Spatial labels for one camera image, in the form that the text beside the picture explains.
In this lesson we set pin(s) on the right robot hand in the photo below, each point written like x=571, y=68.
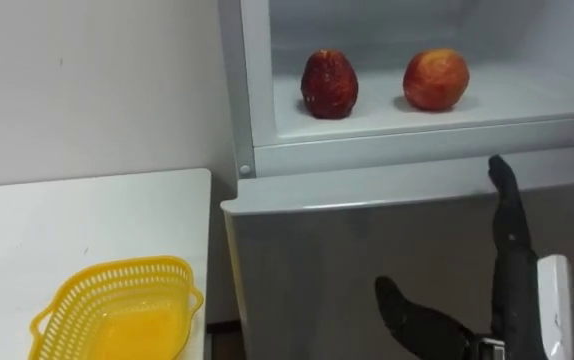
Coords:
x=514, y=290

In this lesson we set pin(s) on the grey fridge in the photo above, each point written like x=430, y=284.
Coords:
x=347, y=250

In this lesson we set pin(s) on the red orange peach soft toy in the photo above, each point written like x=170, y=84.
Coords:
x=435, y=79

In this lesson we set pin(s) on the dark red strawberry soft toy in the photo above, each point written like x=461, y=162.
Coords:
x=329, y=85

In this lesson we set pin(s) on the yellow plastic slotted basket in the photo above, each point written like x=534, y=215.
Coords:
x=122, y=315

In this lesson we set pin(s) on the white table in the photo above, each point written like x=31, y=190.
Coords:
x=67, y=225

